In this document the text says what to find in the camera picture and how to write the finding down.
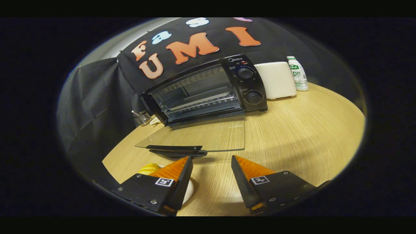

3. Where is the golden croissant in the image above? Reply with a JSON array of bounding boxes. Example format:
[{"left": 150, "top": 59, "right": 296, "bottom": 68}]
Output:
[{"left": 138, "top": 163, "right": 161, "bottom": 176}]

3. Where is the white plastic drink bottle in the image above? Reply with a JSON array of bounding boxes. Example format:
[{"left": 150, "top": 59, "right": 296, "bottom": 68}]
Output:
[{"left": 287, "top": 56, "right": 309, "bottom": 92}]

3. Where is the white bread toaster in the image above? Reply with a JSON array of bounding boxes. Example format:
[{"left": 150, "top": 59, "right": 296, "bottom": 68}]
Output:
[{"left": 254, "top": 62, "right": 297, "bottom": 100}]

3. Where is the black toaster oven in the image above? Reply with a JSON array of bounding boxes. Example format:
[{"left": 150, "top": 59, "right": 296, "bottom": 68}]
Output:
[{"left": 135, "top": 54, "right": 268, "bottom": 160}]

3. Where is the small clear glass container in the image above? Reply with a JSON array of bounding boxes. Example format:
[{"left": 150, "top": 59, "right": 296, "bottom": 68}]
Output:
[{"left": 132, "top": 110, "right": 151, "bottom": 126}]

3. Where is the white plate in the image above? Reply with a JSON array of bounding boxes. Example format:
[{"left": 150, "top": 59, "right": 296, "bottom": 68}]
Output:
[{"left": 158, "top": 163, "right": 195, "bottom": 204}]

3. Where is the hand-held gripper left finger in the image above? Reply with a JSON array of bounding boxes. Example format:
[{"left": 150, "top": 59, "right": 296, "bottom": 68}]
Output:
[{"left": 110, "top": 156, "right": 194, "bottom": 215}]

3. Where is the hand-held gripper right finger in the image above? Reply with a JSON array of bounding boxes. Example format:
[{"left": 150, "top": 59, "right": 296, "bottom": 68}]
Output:
[{"left": 231, "top": 155, "right": 320, "bottom": 215}]

